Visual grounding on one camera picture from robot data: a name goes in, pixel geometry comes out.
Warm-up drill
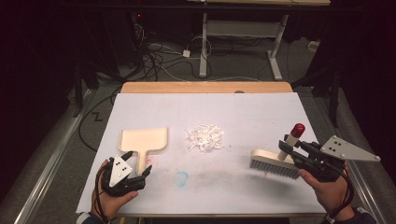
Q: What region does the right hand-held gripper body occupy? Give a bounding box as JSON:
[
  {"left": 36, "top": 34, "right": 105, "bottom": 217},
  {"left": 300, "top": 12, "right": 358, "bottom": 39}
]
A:
[{"left": 292, "top": 134, "right": 382, "bottom": 184}]

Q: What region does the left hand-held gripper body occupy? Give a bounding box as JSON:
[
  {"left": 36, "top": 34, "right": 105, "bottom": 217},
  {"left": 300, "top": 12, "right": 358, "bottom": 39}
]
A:
[{"left": 101, "top": 154, "right": 148, "bottom": 198}]

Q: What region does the cream plastic dustpan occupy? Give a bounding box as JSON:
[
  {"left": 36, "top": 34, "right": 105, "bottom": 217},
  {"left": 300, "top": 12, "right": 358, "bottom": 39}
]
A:
[{"left": 118, "top": 127, "right": 169, "bottom": 176}]

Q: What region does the cream brush with red-tipped handle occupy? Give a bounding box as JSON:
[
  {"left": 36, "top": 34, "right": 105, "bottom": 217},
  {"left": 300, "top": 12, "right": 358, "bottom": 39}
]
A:
[{"left": 249, "top": 122, "right": 306, "bottom": 180}]

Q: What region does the person's left hand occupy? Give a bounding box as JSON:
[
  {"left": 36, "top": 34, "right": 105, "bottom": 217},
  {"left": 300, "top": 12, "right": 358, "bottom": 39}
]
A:
[{"left": 91, "top": 159, "right": 139, "bottom": 221}]

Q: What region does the person's right hand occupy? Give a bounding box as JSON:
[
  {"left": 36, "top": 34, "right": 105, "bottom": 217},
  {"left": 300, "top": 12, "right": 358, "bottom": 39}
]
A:
[{"left": 297, "top": 161, "right": 356, "bottom": 219}]

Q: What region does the black metal stand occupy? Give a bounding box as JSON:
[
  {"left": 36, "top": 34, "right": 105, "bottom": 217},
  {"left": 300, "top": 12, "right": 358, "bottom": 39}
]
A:
[
  {"left": 292, "top": 69, "right": 342, "bottom": 129},
  {"left": 72, "top": 62, "right": 101, "bottom": 119}
]

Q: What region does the pile of white paper scraps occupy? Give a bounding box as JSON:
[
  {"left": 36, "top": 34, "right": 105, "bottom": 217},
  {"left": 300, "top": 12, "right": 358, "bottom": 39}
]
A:
[{"left": 183, "top": 123, "right": 226, "bottom": 154}]

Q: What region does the white table cover sheet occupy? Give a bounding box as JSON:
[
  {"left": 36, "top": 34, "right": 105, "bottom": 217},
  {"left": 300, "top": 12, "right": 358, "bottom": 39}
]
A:
[{"left": 76, "top": 92, "right": 327, "bottom": 217}]

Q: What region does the small white box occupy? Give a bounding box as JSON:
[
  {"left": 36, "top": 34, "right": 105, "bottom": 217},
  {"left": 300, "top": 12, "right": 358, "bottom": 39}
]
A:
[{"left": 307, "top": 40, "right": 321, "bottom": 53}]

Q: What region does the left hand-held gripper black cable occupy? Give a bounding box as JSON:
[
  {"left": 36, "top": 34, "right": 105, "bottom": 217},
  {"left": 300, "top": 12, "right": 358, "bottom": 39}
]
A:
[{"left": 92, "top": 163, "right": 112, "bottom": 224}]

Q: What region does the hand-held gripper black cable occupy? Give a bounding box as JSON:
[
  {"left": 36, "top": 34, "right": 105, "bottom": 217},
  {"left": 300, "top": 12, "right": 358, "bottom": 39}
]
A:
[
  {"left": 325, "top": 167, "right": 355, "bottom": 224},
  {"left": 92, "top": 163, "right": 112, "bottom": 224}
]

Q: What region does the metal floor rail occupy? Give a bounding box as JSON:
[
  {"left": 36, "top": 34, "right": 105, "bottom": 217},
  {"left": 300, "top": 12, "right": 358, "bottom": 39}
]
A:
[
  {"left": 13, "top": 89, "right": 92, "bottom": 224},
  {"left": 312, "top": 92, "right": 389, "bottom": 224}
]

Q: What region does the long black floor cable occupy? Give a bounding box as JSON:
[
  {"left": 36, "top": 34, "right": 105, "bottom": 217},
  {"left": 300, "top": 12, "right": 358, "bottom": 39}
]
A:
[{"left": 78, "top": 90, "right": 123, "bottom": 153}]

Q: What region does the right hand-held gripper black cable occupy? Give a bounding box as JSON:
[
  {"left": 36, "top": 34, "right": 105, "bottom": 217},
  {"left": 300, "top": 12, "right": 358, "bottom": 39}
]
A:
[{"left": 325, "top": 167, "right": 355, "bottom": 224}]

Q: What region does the tangle of black floor cables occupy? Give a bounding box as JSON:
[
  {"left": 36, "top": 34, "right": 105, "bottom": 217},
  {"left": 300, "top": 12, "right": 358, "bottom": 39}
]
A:
[{"left": 132, "top": 22, "right": 216, "bottom": 82}]

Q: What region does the white floor cable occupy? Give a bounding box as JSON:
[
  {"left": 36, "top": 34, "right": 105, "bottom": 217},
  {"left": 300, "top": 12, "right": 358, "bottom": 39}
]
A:
[{"left": 155, "top": 63, "right": 262, "bottom": 83}]

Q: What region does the white metal desk frame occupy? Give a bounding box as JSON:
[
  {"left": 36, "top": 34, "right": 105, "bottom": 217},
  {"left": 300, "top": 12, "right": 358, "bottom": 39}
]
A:
[{"left": 186, "top": 0, "right": 332, "bottom": 81}]

